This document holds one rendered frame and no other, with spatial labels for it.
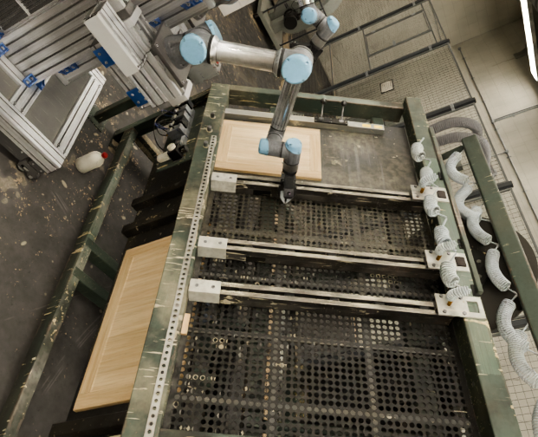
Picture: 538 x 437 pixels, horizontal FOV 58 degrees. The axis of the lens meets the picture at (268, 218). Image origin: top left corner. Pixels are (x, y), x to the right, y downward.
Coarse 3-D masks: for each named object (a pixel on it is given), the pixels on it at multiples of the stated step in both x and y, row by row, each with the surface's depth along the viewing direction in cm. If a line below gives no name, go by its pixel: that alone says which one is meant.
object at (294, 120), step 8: (232, 112) 285; (240, 112) 286; (248, 112) 287; (256, 112) 288; (264, 112) 288; (248, 120) 287; (256, 120) 287; (264, 120) 287; (288, 120) 286; (296, 120) 286; (304, 120) 287; (312, 120) 287; (328, 128) 289; (336, 128) 288; (344, 128) 288; (352, 128) 288; (360, 128) 287; (368, 128) 287; (376, 128) 287
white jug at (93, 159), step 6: (84, 156) 288; (90, 156) 285; (96, 156) 285; (102, 156) 285; (78, 162) 288; (84, 162) 286; (90, 162) 285; (96, 162) 285; (102, 162) 289; (78, 168) 289; (84, 168) 289; (90, 168) 289
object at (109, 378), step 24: (168, 240) 257; (144, 264) 253; (120, 288) 249; (144, 288) 240; (120, 312) 237; (144, 312) 228; (192, 312) 213; (120, 336) 225; (144, 336) 217; (96, 360) 222; (120, 360) 214; (96, 384) 212; (120, 384) 205
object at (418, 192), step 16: (224, 176) 241; (240, 176) 242; (240, 192) 244; (256, 192) 243; (272, 192) 242; (304, 192) 241; (320, 192) 241; (336, 192) 240; (352, 192) 241; (368, 192) 243; (384, 192) 244; (400, 192) 244; (416, 192) 240; (432, 192) 241; (400, 208) 245; (416, 208) 245
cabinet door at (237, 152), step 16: (224, 128) 277; (240, 128) 279; (256, 128) 280; (288, 128) 283; (304, 128) 284; (224, 144) 267; (240, 144) 269; (256, 144) 270; (304, 144) 274; (320, 144) 275; (224, 160) 258; (240, 160) 259; (256, 160) 260; (272, 160) 262; (304, 160) 264; (320, 160) 265; (304, 176) 255; (320, 176) 256
